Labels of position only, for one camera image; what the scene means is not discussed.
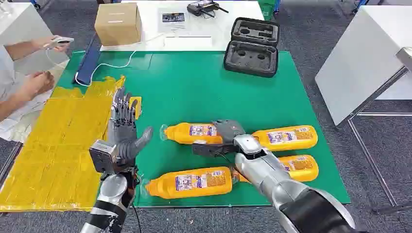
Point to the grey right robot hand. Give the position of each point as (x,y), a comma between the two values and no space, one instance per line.
(228,130)

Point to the person's right hand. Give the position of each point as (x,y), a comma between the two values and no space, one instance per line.
(38,83)

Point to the person's left hand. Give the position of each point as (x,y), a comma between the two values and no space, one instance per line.
(43,43)

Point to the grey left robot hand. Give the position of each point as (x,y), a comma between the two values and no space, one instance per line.
(124,135)

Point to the white phone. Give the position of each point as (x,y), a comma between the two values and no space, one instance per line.
(61,41)

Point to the orange drink bottle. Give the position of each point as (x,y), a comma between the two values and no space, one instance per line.
(286,137)
(301,167)
(193,182)
(186,133)

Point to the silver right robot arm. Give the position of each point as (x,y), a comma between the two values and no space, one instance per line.
(283,189)

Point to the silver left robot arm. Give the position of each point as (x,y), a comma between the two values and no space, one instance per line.
(111,196)

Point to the white cabinet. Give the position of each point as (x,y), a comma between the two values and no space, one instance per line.
(22,22)

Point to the person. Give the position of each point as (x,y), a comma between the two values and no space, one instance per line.
(6,70)

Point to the green table mat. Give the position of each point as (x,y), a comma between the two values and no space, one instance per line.
(199,93)

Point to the dark blue pouch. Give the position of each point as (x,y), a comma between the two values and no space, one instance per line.
(88,62)

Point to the yellow plastic sheet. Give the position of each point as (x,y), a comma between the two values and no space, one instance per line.
(61,144)

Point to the brown cardboard box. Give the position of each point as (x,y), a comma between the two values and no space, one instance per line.
(117,24)

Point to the open black foam case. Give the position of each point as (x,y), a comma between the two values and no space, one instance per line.
(252,51)

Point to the white desk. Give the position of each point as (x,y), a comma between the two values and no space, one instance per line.
(206,25)

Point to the printed white paper sheet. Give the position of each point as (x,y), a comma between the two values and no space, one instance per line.
(173,19)

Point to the black remote controller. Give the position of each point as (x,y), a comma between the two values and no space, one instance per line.
(201,7)

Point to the green crate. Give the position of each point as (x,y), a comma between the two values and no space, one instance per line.
(267,8)

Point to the white table with metal legs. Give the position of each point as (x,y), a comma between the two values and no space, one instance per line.
(360,61)

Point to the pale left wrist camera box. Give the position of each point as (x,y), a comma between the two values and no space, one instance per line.
(101,157)

